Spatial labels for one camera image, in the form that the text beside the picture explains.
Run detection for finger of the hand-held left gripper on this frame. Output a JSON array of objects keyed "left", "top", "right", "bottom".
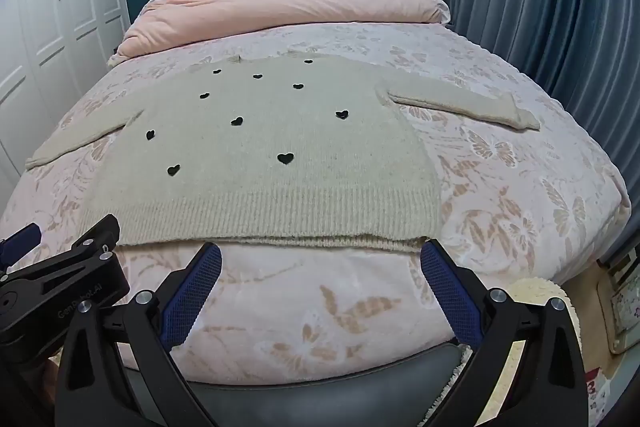
[
  {"left": 0, "top": 214, "right": 123, "bottom": 294},
  {"left": 0, "top": 223, "right": 43, "bottom": 269}
]

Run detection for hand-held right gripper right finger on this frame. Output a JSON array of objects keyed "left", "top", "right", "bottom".
[{"left": 420, "top": 239, "right": 589, "bottom": 427}]

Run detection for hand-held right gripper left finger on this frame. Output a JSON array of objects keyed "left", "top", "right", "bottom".
[{"left": 56, "top": 242, "right": 223, "bottom": 427}]

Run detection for beige knit sweater black hearts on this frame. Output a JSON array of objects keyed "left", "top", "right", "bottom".
[{"left": 25, "top": 49, "right": 542, "bottom": 253}]

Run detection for cream fluffy rug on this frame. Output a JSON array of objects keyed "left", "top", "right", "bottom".
[{"left": 420, "top": 277, "right": 584, "bottom": 427}]

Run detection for pink butterfly bedspread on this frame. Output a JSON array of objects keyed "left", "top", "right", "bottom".
[{"left": 0, "top": 22, "right": 632, "bottom": 385}]

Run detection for floral storage box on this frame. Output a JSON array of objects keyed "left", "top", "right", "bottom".
[{"left": 607, "top": 276, "right": 640, "bottom": 355}]

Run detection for white wardrobe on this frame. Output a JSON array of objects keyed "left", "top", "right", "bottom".
[{"left": 0, "top": 0, "right": 132, "bottom": 192}]

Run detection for grey bed frame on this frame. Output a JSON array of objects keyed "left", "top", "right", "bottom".
[{"left": 120, "top": 341, "right": 481, "bottom": 427}]

